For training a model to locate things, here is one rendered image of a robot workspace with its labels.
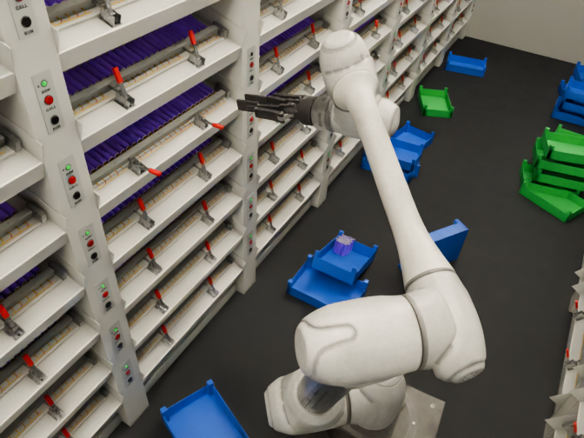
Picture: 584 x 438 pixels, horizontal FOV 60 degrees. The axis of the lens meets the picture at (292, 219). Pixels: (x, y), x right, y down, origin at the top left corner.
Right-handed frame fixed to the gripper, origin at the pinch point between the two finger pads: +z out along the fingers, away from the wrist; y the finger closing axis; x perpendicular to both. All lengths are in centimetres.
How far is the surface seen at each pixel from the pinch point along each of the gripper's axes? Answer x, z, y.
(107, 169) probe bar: 3.8, 19.3, 36.9
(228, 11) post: -19.5, 14.2, -14.9
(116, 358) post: 62, 26, 53
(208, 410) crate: 103, 15, 37
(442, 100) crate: 104, 14, -241
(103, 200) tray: 8.3, 16.2, 42.9
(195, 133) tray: 8.1, 16.5, 7.0
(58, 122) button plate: -16, 10, 50
